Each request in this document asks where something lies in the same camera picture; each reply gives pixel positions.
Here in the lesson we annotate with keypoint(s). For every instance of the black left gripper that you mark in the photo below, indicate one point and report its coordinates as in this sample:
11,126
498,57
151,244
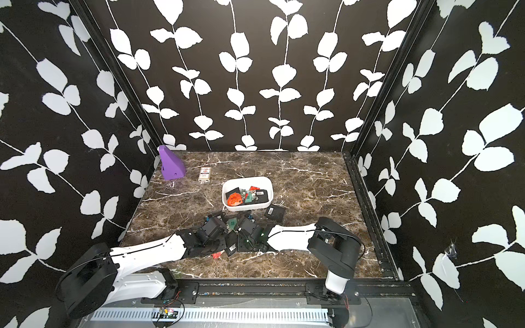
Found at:
223,245

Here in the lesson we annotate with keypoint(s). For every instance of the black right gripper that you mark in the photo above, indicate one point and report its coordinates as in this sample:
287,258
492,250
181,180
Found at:
240,248

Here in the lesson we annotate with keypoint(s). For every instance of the black tea bag with barcode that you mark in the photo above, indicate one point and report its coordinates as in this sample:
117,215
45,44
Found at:
275,213

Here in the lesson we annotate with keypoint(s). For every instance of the red label dark tea bag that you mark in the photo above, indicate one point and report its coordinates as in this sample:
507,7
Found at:
235,197

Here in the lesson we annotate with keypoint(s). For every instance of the green label floral tea bag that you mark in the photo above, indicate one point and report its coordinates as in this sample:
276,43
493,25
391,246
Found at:
231,224

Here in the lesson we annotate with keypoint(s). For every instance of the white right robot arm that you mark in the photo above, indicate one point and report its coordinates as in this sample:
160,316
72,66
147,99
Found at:
338,249

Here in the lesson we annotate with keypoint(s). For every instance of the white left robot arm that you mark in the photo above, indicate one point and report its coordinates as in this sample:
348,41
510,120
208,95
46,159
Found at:
104,275

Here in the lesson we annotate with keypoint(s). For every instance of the white plastic storage box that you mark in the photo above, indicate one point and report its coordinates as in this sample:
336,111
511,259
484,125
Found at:
259,192

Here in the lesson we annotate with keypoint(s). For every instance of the small white card box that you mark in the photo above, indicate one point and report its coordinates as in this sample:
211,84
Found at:
204,175

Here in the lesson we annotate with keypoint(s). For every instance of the purple wedge block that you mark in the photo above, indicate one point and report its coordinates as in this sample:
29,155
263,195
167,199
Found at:
172,167

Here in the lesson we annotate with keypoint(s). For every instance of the white perforated strip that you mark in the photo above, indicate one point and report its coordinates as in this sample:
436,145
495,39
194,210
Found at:
308,316

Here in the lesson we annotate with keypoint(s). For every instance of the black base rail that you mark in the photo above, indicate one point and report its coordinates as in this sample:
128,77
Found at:
311,289

